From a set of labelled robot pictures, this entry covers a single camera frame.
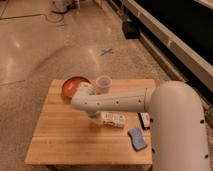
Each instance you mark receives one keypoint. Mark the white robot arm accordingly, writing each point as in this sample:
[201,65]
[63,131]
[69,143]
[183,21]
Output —
[178,130]

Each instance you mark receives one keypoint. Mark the clear plastic cup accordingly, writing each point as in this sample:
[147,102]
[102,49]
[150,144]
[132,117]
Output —
[103,84]

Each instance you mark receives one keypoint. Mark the orange bowl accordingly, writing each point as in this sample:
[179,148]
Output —
[70,86]

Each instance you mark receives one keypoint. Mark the black red rectangular box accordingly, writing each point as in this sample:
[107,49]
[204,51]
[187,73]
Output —
[145,120]

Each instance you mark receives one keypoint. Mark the blue sponge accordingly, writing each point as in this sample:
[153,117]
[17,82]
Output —
[137,139]

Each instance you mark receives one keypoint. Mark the black box on floor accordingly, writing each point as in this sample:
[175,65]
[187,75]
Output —
[130,31]

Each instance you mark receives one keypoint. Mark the wooden table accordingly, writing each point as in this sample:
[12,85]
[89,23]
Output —
[65,136]

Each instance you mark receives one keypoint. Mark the white device with cable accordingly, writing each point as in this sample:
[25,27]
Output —
[62,6]

